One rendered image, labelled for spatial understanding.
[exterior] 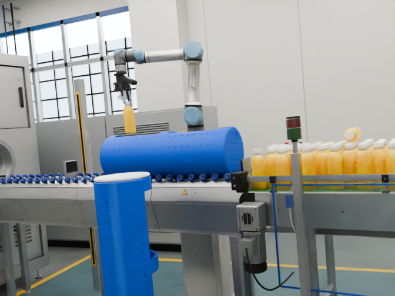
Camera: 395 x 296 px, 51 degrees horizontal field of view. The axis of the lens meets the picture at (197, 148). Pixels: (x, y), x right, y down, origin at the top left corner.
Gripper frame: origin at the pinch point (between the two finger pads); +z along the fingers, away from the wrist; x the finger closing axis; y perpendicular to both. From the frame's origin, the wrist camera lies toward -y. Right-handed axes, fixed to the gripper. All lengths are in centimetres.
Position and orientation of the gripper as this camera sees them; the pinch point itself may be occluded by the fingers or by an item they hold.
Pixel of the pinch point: (127, 102)
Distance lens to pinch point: 278.3
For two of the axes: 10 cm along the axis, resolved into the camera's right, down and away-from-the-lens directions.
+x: -4.8, 0.9, -8.7
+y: -8.7, 0.7, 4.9
